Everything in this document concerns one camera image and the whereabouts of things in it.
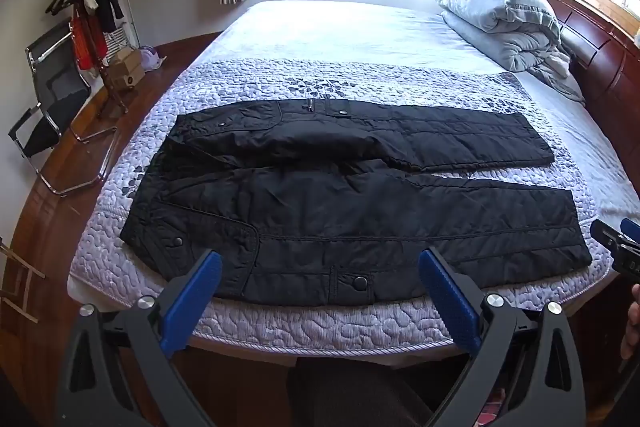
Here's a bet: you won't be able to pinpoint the wooden headboard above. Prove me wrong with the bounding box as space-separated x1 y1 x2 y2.
532 0 640 188

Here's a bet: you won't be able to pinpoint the wooden easel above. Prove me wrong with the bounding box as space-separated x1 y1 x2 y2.
0 237 46 323

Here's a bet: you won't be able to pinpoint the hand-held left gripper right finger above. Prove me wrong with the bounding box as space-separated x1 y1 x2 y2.
417 248 586 427

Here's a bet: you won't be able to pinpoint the folded grey duvet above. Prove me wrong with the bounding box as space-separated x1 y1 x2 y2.
440 9 586 105

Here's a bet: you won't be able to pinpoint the black metal frame chair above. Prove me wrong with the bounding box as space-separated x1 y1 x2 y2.
7 19 118 198

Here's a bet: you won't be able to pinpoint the black quilted pants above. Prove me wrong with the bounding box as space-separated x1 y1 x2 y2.
120 96 593 308

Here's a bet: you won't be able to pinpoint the red bag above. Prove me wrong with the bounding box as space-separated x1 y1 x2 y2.
70 14 108 70

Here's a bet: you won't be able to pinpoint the person's right hand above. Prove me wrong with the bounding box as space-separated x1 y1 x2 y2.
620 283 640 360

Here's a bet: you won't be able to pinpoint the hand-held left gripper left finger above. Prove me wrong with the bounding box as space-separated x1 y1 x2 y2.
55 249 223 427

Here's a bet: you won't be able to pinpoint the wooden coat rack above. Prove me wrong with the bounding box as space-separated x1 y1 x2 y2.
45 0 131 118

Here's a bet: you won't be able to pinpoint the bed with quilted purple bedspread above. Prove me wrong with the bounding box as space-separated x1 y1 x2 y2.
67 0 640 358

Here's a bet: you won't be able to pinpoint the purple plastic bag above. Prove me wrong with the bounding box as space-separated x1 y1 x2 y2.
140 47 167 72

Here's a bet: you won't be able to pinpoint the cardboard box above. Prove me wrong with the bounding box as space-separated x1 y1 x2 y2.
107 49 146 90

